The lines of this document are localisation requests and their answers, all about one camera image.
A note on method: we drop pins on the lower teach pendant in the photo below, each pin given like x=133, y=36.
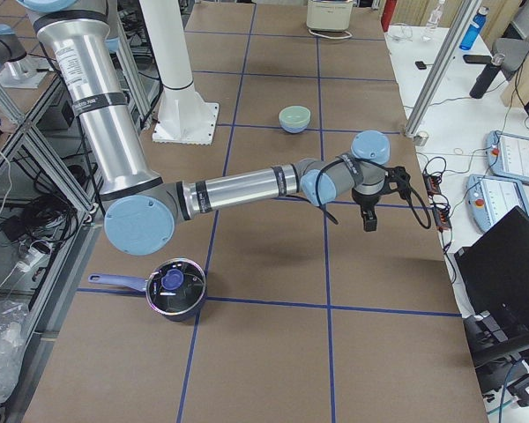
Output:
x=490, y=198

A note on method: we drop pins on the orange black adapter box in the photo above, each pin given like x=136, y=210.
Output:
x=432, y=184

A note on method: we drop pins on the aluminium frame post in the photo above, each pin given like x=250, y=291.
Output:
x=460, y=23

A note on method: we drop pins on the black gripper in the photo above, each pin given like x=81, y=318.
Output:
x=366, y=202

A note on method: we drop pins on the clear plastic bag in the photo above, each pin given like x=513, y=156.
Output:
x=13, y=315

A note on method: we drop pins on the blue bowl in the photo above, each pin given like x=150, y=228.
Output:
x=295, y=127

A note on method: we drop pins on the blue saucepan with glass lid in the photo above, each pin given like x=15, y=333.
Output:
x=176, y=289

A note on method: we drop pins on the black laptop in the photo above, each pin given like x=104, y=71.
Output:
x=495, y=269

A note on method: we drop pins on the black thermos bottle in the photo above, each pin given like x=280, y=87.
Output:
x=492, y=67

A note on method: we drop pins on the upper teach pendant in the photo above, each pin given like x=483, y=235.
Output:
x=508, y=155

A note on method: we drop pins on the white appliance box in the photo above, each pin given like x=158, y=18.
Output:
x=330, y=16

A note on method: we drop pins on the blue water bottle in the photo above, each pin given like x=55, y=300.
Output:
x=475, y=28

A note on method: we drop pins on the black phone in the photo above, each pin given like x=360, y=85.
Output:
x=477, y=59

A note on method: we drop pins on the teach pendant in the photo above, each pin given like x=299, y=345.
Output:
x=508, y=155
x=490, y=198

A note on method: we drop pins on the clear plastic bottle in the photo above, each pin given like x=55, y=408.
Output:
x=433, y=21

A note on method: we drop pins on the green bowl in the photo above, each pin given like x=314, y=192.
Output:
x=295, y=110

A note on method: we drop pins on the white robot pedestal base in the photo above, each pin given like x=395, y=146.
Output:
x=183, y=115

